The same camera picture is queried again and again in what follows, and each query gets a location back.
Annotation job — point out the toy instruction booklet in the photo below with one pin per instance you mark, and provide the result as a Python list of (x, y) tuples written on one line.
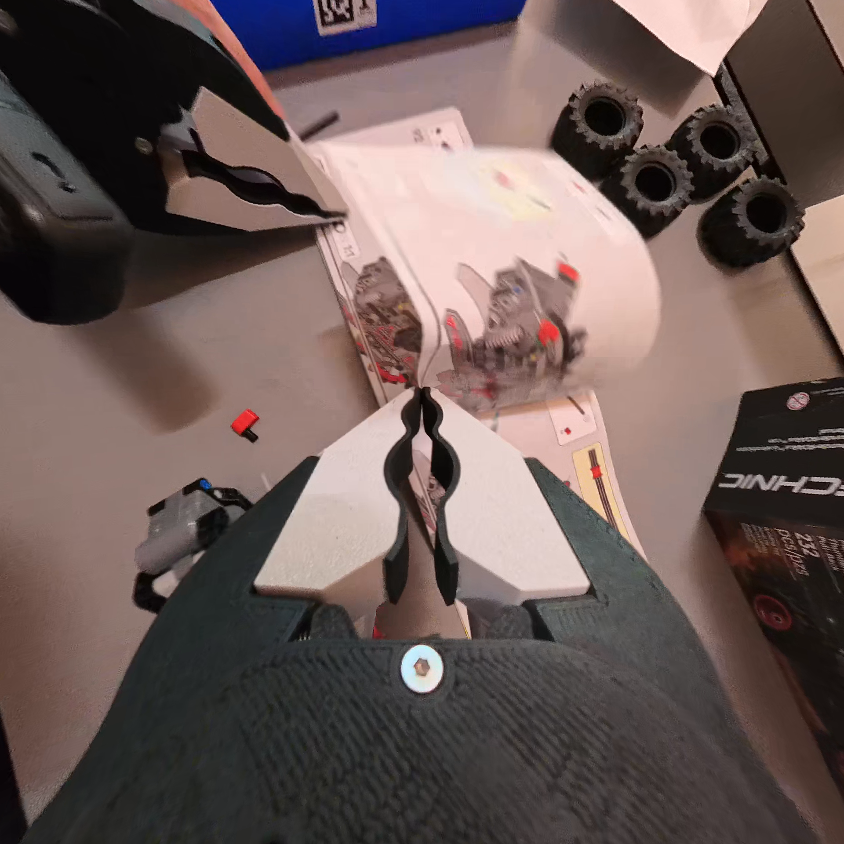
[(501, 217)]

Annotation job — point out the black toy box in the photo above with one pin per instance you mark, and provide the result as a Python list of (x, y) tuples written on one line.
[(778, 501)]

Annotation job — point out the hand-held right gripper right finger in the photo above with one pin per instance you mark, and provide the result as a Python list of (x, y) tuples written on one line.
[(508, 527)]

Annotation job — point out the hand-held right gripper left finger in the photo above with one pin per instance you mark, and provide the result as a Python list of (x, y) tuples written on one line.
[(323, 521)]

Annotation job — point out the black toy tyre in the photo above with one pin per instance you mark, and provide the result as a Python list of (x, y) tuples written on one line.
[(597, 128), (715, 148), (751, 224), (649, 191)]

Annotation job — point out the white paper sheet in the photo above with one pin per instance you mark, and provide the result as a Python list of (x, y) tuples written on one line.
[(692, 26)]

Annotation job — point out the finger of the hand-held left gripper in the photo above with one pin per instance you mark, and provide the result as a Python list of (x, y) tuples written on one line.
[(250, 138), (217, 201)]

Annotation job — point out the grey toy vehicle model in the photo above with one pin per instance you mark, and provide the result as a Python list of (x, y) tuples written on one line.
[(178, 527)]

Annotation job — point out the black toy axle rod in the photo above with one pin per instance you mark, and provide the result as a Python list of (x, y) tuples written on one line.
[(316, 125)]

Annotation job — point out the small red toy piece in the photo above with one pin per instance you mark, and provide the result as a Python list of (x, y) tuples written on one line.
[(245, 422)]

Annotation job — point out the pale cardboard box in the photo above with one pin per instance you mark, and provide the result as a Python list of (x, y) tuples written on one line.
[(791, 86), (824, 270)]

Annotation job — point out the blue box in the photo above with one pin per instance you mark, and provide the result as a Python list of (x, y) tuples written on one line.
[(428, 33)]

